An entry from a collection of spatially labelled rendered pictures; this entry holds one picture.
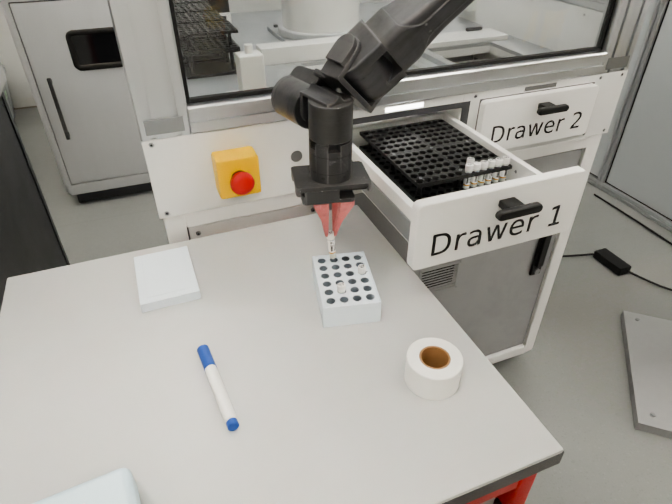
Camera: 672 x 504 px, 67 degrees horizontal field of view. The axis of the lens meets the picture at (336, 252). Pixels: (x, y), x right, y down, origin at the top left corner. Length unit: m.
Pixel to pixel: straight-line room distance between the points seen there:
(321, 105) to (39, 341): 0.51
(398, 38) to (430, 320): 0.38
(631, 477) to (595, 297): 0.75
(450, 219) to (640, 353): 1.32
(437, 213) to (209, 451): 0.41
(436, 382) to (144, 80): 0.60
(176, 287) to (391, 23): 0.48
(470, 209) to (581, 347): 1.26
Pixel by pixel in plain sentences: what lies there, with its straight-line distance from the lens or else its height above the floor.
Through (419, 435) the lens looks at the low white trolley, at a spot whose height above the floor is 0.76.
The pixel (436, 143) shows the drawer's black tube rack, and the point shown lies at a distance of 0.95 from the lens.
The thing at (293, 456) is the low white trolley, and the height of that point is 0.76.
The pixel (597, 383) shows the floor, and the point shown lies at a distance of 1.85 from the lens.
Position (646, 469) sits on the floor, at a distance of 1.70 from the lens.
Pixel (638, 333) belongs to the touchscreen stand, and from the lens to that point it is 2.03.
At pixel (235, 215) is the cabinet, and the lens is 0.97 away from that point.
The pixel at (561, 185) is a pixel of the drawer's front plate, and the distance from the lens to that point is 0.84.
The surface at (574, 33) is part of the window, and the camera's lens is 1.21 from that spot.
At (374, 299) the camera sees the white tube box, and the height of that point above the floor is 0.80.
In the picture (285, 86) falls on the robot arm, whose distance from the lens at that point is 0.71.
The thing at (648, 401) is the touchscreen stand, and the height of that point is 0.03.
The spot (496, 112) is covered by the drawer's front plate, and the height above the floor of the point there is 0.91.
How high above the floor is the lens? 1.28
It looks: 36 degrees down
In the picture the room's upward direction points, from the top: straight up
